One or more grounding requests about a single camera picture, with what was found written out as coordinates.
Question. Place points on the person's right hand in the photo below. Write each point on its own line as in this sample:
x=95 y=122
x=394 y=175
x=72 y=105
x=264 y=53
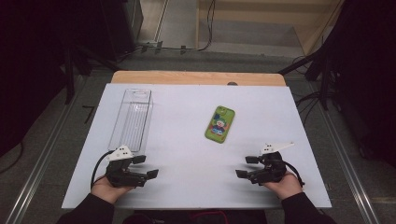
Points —
x=288 y=186

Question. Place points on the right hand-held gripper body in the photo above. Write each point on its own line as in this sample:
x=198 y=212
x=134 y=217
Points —
x=271 y=171

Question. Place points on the metal floor rail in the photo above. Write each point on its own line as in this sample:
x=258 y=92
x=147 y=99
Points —
x=348 y=165
x=40 y=161

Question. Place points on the black stand legs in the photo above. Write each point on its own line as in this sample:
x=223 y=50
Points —
x=69 y=77
x=325 y=84

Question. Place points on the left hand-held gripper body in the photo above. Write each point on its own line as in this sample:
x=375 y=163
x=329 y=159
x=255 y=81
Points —
x=124 y=175

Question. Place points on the black curtain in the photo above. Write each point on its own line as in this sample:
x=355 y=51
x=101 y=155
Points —
x=367 y=77
x=31 y=62

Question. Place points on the clear plastic bin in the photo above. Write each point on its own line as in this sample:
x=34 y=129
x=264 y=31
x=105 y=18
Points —
x=132 y=121

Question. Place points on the white table mat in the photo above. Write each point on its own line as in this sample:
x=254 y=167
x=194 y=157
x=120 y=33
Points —
x=186 y=186

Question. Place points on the green printed phone case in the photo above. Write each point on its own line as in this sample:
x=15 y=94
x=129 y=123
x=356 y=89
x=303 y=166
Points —
x=219 y=124

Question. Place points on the person's left hand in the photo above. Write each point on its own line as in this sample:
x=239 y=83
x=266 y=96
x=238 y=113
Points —
x=107 y=190

